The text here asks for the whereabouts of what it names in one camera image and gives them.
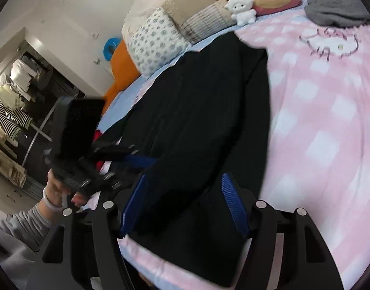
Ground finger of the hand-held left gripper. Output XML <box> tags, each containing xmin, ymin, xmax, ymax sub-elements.
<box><xmin>79</xmin><ymin>171</ymin><xmax>138</xmax><ymax>196</ymax></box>
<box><xmin>93</xmin><ymin>140</ymin><xmax>158</xmax><ymax>168</ymax></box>

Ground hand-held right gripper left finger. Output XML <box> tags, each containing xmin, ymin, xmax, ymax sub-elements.
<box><xmin>31</xmin><ymin>174</ymin><xmax>149</xmax><ymax>290</ymax></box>

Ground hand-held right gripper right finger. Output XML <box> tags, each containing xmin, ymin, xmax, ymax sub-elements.
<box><xmin>220</xmin><ymin>173</ymin><xmax>345</xmax><ymax>290</ymax></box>

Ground black garment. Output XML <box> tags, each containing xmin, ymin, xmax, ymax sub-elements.
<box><xmin>93</xmin><ymin>32</ymin><xmax>271</xmax><ymax>280</ymax></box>

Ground person's grey-sleeved left forearm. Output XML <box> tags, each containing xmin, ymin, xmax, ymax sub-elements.
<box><xmin>0</xmin><ymin>202</ymin><xmax>52</xmax><ymax>253</ymax></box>

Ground person's left hand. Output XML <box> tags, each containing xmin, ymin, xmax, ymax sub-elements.
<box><xmin>47</xmin><ymin>169</ymin><xmax>89</xmax><ymax>210</ymax></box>

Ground red cloth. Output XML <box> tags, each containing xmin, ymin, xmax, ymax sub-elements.
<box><xmin>93</xmin><ymin>130</ymin><xmax>108</xmax><ymax>171</ymax></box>

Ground light blue bed sheet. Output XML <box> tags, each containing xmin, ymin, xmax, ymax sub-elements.
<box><xmin>99</xmin><ymin>0</ymin><xmax>312</xmax><ymax>136</ymax></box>

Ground striped hanging shirt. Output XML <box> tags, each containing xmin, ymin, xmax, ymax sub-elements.
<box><xmin>0</xmin><ymin>95</ymin><xmax>33</xmax><ymax>141</ymax></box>

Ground beige hanging garment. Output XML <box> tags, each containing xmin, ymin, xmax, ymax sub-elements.
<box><xmin>0</xmin><ymin>145</ymin><xmax>27</xmax><ymax>188</ymax></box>

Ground cream hanging garment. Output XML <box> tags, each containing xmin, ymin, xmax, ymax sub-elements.
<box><xmin>0</xmin><ymin>85</ymin><xmax>22</xmax><ymax>109</ymax></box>

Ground pink checked cat-print blanket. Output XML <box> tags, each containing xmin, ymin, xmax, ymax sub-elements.
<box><xmin>117</xmin><ymin>6</ymin><xmax>370</xmax><ymax>290</ymax></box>

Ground beige patchwork pillow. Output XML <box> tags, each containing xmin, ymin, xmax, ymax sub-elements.
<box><xmin>162</xmin><ymin>0</ymin><xmax>243</xmax><ymax>44</ymax></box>

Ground white plush lamb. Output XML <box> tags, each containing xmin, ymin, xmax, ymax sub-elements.
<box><xmin>224</xmin><ymin>0</ymin><xmax>257</xmax><ymax>27</ymax></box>

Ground grey garment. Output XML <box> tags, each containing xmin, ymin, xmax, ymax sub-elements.
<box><xmin>304</xmin><ymin>0</ymin><xmax>370</xmax><ymax>28</ymax></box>

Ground white bracelet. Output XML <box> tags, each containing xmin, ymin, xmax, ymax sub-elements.
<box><xmin>42</xmin><ymin>186</ymin><xmax>64</xmax><ymax>211</ymax></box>

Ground blue round wall fixture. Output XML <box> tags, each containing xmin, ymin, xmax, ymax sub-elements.
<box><xmin>103</xmin><ymin>37</ymin><xmax>122</xmax><ymax>62</ymax></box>

